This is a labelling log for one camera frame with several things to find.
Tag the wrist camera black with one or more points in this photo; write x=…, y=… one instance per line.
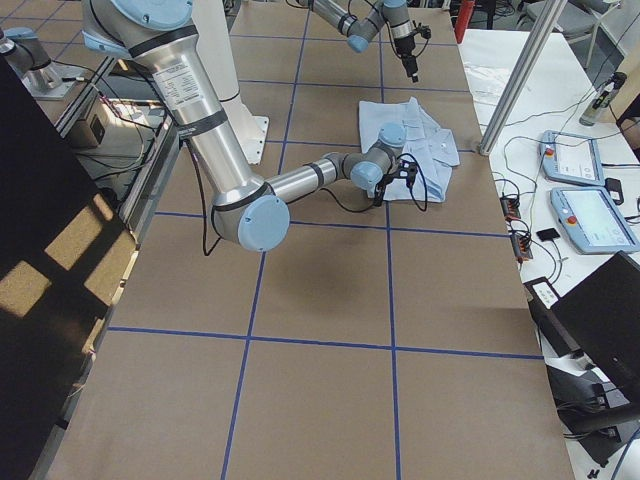
x=422, y=30
x=408, y=171

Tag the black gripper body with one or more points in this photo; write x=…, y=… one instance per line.
x=405, y=48
x=381, y=189

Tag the grey third robot base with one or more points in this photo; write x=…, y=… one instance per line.
x=22, y=49

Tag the teach pendant tablet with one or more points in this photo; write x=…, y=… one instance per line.
x=571, y=158
x=592, y=221

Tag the far teach pendant tablet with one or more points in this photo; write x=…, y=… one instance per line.
x=571, y=158

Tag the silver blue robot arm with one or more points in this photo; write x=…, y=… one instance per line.
x=185, y=46
x=360, y=32

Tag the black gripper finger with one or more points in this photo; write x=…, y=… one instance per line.
x=411, y=67
x=378, y=202

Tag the black panel board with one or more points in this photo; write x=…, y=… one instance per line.
x=62, y=253

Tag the white central pedestal column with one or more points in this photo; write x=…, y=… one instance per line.
x=230, y=90

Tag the orange black connector box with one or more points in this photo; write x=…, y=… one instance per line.
x=510, y=208

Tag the light blue button-up shirt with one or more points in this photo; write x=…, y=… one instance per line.
x=432, y=146

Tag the near teach pendant tablet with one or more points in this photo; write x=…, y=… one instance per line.
x=592, y=221

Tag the clear plastic bag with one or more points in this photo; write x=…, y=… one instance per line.
x=486, y=84

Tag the aluminium frame post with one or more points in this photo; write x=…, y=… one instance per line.
x=536, y=40

